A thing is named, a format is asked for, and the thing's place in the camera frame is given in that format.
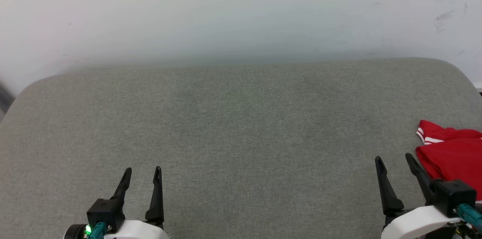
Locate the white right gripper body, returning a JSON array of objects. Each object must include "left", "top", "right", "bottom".
[{"left": 381, "top": 206, "right": 463, "bottom": 239}]

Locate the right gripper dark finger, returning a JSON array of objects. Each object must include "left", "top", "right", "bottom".
[
  {"left": 375, "top": 156, "right": 405, "bottom": 217},
  {"left": 405, "top": 153, "right": 438, "bottom": 206}
]

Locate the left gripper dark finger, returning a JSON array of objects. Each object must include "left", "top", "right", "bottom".
[
  {"left": 145, "top": 166, "right": 165, "bottom": 227},
  {"left": 110, "top": 167, "right": 133, "bottom": 209}
]

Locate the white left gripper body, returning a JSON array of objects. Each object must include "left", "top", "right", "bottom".
[{"left": 63, "top": 219, "right": 171, "bottom": 239}]

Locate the red and white basketball jersey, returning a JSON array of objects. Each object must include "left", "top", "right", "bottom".
[{"left": 415, "top": 120, "right": 482, "bottom": 204}]

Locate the grey fabric sofa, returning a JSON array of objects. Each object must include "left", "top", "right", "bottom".
[{"left": 0, "top": 58, "right": 482, "bottom": 239}]

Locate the dark grey metal bar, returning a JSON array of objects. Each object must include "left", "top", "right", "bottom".
[{"left": 0, "top": 81, "right": 16, "bottom": 114}]

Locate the teal left camera connector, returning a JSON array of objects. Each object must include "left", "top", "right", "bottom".
[{"left": 88, "top": 222, "right": 108, "bottom": 239}]

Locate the teal camera connector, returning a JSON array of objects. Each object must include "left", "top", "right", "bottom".
[
  {"left": 453, "top": 204, "right": 482, "bottom": 233},
  {"left": 88, "top": 222, "right": 108, "bottom": 239}
]

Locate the teal right camera connector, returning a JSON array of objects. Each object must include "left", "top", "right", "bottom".
[{"left": 453, "top": 204, "right": 482, "bottom": 233}]

